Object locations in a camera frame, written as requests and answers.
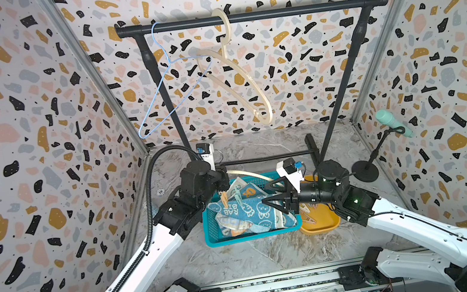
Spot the large wooden hanger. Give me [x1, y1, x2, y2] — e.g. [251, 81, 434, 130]
[227, 170, 273, 185]

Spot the teal jellyfish pattern towel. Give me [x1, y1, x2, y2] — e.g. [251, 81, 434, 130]
[202, 169, 298, 241]

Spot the orange patterned towel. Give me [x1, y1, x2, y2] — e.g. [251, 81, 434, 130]
[217, 216, 253, 238]

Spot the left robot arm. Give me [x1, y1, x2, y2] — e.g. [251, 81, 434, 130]
[105, 160, 230, 292]

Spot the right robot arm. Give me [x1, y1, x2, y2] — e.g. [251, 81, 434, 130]
[262, 160, 467, 292]

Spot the yellow plastic bin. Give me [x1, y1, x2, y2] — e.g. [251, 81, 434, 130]
[290, 170, 343, 237]

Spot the teal plastic basket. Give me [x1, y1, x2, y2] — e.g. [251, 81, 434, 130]
[195, 168, 305, 249]

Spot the black microphone stand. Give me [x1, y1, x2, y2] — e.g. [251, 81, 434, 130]
[351, 126, 406, 183]

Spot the mint green microphone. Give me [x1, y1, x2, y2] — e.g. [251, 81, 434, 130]
[375, 109, 414, 138]

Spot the black clothes rack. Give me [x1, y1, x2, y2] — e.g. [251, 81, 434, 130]
[113, 0, 389, 166]

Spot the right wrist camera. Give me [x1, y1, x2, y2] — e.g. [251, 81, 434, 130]
[276, 157, 305, 192]

